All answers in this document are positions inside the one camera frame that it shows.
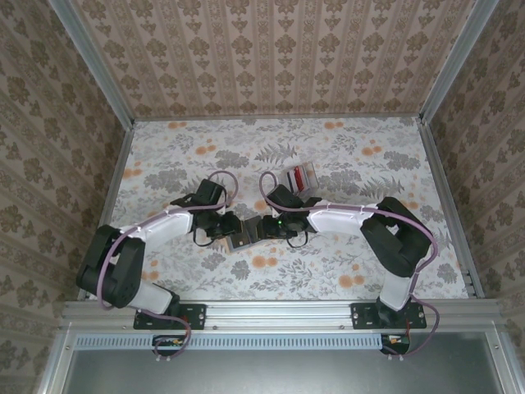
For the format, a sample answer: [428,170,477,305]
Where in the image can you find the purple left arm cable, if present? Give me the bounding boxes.
[98,170,241,364]

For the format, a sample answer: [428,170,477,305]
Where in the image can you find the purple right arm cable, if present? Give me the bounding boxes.
[258,171,441,362]

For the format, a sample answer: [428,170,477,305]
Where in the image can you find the aluminium frame side rail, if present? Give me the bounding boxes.
[418,118,486,300]
[77,122,136,301]

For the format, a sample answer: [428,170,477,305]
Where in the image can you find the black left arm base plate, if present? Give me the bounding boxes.
[133,302,207,330]

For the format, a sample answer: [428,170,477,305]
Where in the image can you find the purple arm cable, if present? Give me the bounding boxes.
[98,170,241,364]
[258,171,441,362]

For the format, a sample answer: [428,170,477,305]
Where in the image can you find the floral patterned table cover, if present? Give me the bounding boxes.
[88,117,471,303]

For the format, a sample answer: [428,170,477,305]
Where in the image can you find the slotted white cable duct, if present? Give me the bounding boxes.
[75,332,411,350]

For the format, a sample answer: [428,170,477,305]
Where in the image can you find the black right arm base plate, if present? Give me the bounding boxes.
[351,302,427,330]

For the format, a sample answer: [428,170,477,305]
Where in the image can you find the grey sheet metal panel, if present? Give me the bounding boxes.
[36,328,518,394]

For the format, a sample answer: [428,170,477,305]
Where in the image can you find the aluminium frame post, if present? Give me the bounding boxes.
[420,0,504,125]
[51,0,136,129]

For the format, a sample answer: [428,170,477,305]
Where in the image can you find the red white small box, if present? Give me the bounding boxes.
[284,163,320,195]

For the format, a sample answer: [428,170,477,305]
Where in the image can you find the small black circuit board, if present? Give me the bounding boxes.
[152,334,186,356]
[380,333,412,355]

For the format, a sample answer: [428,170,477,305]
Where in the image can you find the beige card holder wallet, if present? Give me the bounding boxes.
[224,216,258,254]

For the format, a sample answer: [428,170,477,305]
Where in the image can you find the aluminium frame cross rail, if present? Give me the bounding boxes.
[59,299,508,330]

